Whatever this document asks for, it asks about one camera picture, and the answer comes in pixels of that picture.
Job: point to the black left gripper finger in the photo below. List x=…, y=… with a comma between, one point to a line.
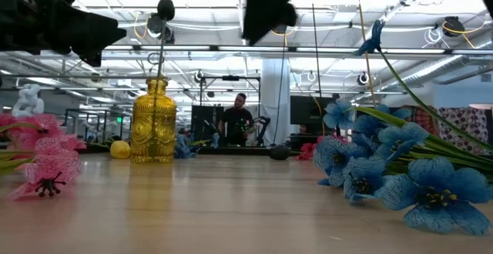
x=84, y=29
x=92, y=57

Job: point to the blue artificial flower bunch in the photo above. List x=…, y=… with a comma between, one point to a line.
x=427, y=177

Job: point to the black background robot arm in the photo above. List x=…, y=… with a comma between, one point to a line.
x=263, y=129

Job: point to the yellow glass vase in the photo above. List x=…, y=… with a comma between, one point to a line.
x=154, y=131

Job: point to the long overhead light bar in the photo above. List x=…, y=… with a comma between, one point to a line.
x=308, y=49

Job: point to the white square pillar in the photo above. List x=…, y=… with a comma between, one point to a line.
x=269, y=92

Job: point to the white humanoid robot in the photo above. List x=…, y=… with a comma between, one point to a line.
x=27, y=102

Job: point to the black artificial flower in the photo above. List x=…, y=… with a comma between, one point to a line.
x=165, y=8
x=279, y=152

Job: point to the black monitor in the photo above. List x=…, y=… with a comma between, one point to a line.
x=306, y=109

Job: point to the person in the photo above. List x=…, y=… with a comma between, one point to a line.
x=235, y=123

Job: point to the yellow artificial tulip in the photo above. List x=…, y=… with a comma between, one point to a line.
x=120, y=150

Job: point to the black partition panel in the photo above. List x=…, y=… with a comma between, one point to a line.
x=204, y=119

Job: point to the pink artificial flower bunch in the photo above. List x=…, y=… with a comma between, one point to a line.
x=54, y=165

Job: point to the red artificial flower stem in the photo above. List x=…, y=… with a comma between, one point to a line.
x=308, y=151

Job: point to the small blue flower sprig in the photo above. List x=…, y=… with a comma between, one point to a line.
x=182, y=148

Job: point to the red patterned cloth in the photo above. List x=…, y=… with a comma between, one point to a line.
x=423, y=117

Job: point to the white purple patterned cloth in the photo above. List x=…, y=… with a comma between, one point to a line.
x=466, y=123

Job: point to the black background rig frame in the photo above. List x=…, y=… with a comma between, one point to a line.
x=230, y=77

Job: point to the black metal table frame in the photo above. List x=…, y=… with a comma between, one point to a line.
x=239, y=151

